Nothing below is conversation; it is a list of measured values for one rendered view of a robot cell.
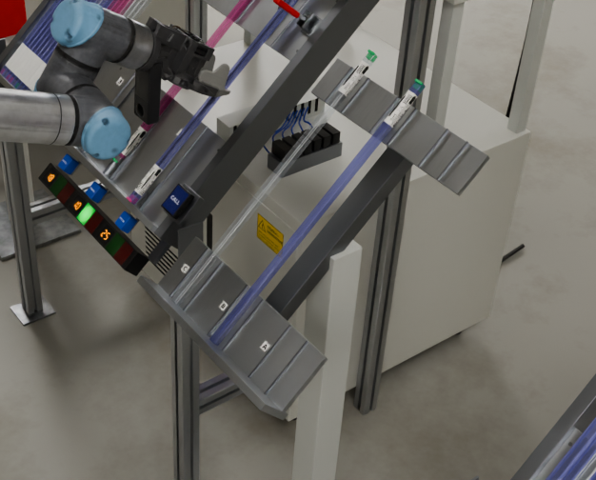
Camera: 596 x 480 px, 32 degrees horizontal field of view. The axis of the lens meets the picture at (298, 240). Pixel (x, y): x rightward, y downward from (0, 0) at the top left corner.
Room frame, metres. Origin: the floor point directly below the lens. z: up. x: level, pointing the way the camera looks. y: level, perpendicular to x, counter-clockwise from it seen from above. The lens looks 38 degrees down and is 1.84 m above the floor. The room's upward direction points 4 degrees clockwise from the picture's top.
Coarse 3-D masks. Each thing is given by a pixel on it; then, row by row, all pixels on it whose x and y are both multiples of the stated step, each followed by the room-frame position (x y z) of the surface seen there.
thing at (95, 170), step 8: (0, 80) 1.90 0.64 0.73; (8, 88) 1.88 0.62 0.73; (72, 152) 1.65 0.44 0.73; (80, 152) 1.65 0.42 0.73; (80, 160) 1.63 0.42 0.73; (88, 160) 1.62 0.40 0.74; (88, 168) 1.61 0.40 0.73; (96, 168) 1.61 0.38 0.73; (96, 176) 1.58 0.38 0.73; (104, 176) 1.58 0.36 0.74; (104, 184) 1.56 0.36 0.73; (112, 184) 1.56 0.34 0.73; (112, 192) 1.54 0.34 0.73; (120, 192) 1.53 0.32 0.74; (120, 200) 1.51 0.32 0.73; (128, 200) 1.51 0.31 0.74; (128, 208) 1.49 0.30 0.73; (136, 208) 1.49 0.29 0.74; (136, 216) 1.47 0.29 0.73; (144, 216) 1.46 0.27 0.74; (144, 224) 1.45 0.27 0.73; (152, 224) 1.44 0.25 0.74
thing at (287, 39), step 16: (208, 0) 1.84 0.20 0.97; (224, 0) 1.82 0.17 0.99; (256, 0) 1.78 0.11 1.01; (272, 0) 1.76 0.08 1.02; (304, 0) 1.73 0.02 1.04; (320, 0) 1.71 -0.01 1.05; (336, 0) 1.69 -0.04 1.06; (240, 16) 1.77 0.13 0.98; (256, 16) 1.75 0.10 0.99; (272, 16) 1.73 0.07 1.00; (288, 16) 1.71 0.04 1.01; (320, 16) 1.68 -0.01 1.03; (256, 32) 1.72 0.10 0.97; (272, 32) 1.70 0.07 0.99; (288, 32) 1.68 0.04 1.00; (272, 48) 1.67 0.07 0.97; (288, 48) 1.65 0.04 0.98
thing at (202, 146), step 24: (120, 72) 1.79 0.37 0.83; (120, 96) 1.74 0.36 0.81; (168, 120) 1.64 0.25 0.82; (144, 144) 1.62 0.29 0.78; (168, 144) 1.60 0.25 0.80; (192, 144) 1.57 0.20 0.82; (216, 144) 1.55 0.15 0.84; (120, 168) 1.60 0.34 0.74; (144, 168) 1.58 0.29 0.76; (168, 168) 1.55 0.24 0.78; (192, 168) 1.53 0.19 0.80; (168, 192) 1.51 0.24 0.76
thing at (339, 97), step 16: (368, 64) 1.48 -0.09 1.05; (336, 96) 1.45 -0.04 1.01; (320, 112) 1.44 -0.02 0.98; (320, 128) 1.42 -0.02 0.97; (304, 144) 1.40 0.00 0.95; (288, 160) 1.39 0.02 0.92; (272, 176) 1.37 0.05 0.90; (256, 192) 1.36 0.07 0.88; (256, 208) 1.35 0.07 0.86; (240, 224) 1.33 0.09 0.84; (224, 240) 1.31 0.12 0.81; (208, 256) 1.30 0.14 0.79; (192, 272) 1.28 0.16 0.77; (192, 288) 1.27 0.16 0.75; (176, 304) 1.25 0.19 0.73
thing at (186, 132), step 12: (288, 0) 1.71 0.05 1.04; (276, 12) 1.70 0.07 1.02; (276, 24) 1.69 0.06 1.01; (264, 36) 1.67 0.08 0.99; (252, 48) 1.66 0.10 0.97; (240, 60) 1.65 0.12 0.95; (228, 72) 1.64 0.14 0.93; (228, 84) 1.62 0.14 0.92; (204, 108) 1.60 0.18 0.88; (192, 120) 1.59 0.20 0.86; (180, 132) 1.57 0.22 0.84; (180, 144) 1.56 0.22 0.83; (168, 156) 1.54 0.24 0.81; (132, 192) 1.51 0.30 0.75
